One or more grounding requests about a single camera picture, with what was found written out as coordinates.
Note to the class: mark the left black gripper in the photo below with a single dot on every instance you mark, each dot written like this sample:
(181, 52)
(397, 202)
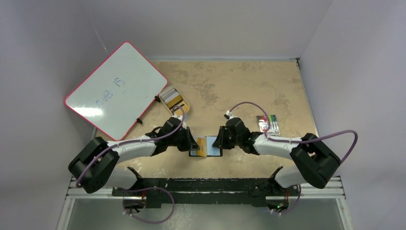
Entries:
(189, 143)

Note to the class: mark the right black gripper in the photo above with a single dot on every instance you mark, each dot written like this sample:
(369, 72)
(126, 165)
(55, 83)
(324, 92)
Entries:
(224, 138)

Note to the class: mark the black card holder wallet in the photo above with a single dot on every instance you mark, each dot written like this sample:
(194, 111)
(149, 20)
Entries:
(211, 151)

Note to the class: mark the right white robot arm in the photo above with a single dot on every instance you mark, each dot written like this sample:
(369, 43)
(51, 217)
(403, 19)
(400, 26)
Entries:
(314, 162)

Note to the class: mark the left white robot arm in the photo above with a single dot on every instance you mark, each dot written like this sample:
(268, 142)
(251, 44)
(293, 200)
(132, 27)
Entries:
(95, 166)

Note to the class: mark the stack of credit cards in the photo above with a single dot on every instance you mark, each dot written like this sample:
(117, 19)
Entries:
(170, 96)

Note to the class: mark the beige oval card tray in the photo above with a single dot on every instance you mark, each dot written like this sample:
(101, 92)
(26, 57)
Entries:
(184, 105)

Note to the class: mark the pack of coloured markers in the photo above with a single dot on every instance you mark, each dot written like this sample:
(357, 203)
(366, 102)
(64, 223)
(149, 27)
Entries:
(269, 124)

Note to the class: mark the white board with pink rim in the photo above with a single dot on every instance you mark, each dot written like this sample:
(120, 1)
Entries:
(118, 92)

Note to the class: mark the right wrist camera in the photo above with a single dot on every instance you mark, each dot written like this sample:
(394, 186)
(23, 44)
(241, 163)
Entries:
(229, 115)

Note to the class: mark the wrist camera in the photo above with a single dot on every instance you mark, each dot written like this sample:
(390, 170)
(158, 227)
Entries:
(183, 117)
(229, 115)

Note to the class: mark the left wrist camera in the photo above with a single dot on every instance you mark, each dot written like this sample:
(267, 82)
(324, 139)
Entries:
(183, 117)

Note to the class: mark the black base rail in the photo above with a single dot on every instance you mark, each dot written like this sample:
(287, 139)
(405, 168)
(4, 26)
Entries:
(257, 192)

